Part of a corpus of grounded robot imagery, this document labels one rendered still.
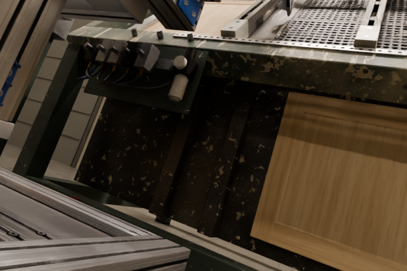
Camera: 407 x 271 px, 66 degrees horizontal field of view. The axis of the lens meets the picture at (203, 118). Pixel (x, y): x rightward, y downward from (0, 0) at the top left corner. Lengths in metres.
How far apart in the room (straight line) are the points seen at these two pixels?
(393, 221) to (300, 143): 0.36
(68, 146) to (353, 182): 5.06
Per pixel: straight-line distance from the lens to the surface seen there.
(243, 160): 1.23
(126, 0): 0.76
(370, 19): 1.30
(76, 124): 5.77
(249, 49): 1.09
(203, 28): 1.44
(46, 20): 0.76
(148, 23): 1.57
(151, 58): 1.12
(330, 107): 1.21
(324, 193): 1.15
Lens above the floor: 0.36
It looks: 12 degrees up
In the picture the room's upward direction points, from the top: 18 degrees clockwise
